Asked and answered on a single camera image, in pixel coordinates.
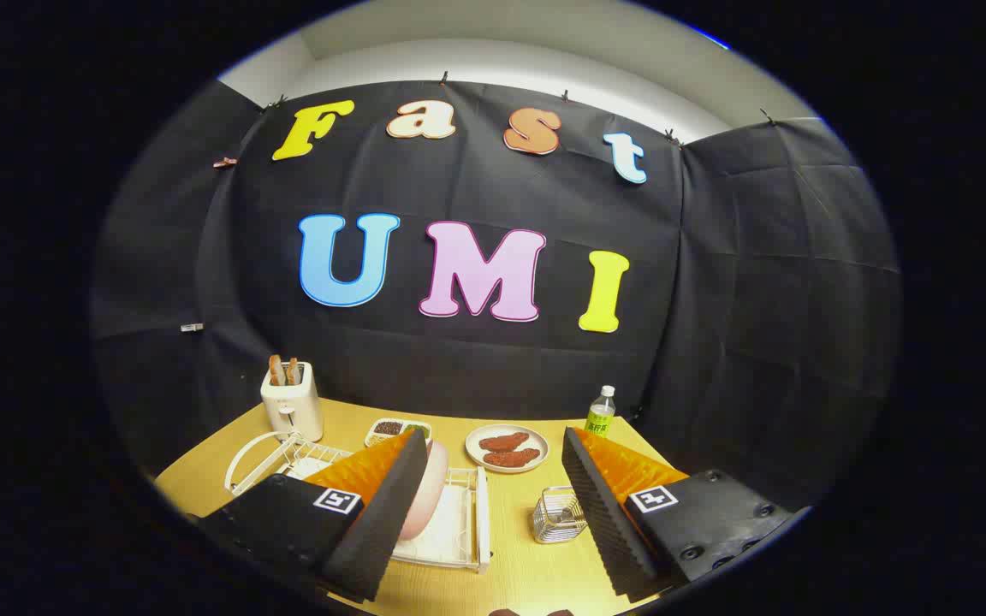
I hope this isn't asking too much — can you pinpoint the white divided seasoning dish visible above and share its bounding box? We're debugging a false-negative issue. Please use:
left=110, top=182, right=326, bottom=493
left=365, top=418, right=432, bottom=448

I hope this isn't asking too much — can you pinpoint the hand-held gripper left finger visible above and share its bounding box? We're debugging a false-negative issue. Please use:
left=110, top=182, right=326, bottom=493
left=198, top=428, right=430, bottom=604

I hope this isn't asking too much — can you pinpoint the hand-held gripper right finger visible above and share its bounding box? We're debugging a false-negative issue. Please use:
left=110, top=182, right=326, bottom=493
left=561, top=426, right=798, bottom=604

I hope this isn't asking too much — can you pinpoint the green label drink bottle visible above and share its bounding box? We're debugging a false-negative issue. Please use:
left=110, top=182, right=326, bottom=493
left=585, top=385, right=617, bottom=439

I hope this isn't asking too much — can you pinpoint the pink plate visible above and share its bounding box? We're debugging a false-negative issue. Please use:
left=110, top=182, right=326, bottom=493
left=397, top=439, right=449, bottom=542

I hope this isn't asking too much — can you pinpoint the white wire dish rack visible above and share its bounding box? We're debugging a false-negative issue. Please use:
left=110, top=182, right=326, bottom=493
left=225, top=430, right=491, bottom=574

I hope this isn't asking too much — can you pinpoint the white plate with sausages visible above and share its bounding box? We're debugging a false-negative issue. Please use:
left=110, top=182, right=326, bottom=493
left=465, top=424, right=550, bottom=474

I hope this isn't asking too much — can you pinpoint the white toaster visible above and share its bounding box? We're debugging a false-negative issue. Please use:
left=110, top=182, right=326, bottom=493
left=260, top=361, right=324, bottom=442

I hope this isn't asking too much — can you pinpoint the silver wire basket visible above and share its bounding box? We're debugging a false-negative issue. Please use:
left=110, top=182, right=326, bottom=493
left=532, top=486, right=588, bottom=545

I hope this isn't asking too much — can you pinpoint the black backdrop cloth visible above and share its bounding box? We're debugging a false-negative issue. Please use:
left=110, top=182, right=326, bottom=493
left=91, top=79, right=900, bottom=514

